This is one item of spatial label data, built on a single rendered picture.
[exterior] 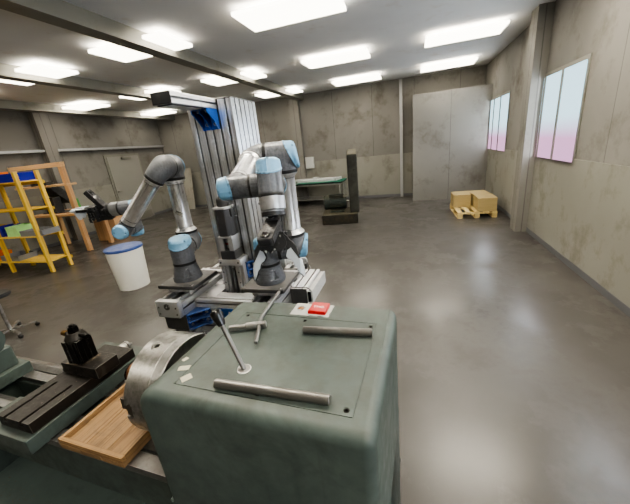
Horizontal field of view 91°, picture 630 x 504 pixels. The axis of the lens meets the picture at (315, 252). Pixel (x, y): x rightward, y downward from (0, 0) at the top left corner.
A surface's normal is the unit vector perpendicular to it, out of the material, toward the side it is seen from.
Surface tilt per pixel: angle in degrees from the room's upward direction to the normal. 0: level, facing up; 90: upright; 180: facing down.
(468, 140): 90
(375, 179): 90
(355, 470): 90
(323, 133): 90
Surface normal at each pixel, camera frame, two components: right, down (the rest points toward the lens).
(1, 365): 0.94, 0.01
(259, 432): -0.32, 0.33
